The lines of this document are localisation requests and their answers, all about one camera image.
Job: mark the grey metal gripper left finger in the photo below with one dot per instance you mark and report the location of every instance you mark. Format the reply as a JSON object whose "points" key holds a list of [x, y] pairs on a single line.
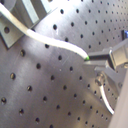
{"points": [[107, 60]]}

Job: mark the grey metal clip fixture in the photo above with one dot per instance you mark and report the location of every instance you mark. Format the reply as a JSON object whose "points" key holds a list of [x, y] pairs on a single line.
{"points": [[28, 12]]}

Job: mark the blurred white gripper right finger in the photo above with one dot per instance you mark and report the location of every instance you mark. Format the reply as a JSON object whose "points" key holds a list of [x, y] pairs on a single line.
{"points": [[120, 117]]}

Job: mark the blue object at edge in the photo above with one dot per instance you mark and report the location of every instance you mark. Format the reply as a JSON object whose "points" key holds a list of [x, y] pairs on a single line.
{"points": [[125, 34]]}

